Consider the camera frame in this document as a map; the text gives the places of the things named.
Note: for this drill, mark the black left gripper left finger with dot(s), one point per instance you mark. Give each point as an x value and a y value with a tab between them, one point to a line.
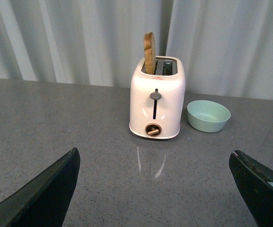
44	201

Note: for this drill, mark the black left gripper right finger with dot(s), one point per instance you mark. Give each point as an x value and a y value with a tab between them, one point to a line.
255	184

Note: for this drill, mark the mint green bowl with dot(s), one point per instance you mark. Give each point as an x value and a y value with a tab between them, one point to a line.
207	116

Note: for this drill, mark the white two-slot toaster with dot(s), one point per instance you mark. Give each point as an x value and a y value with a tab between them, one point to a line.
156	101

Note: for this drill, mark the grey pleated curtain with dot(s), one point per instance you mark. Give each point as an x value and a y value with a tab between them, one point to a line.
226	46

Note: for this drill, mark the toasted bread slice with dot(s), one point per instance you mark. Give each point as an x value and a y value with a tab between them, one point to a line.
149	53

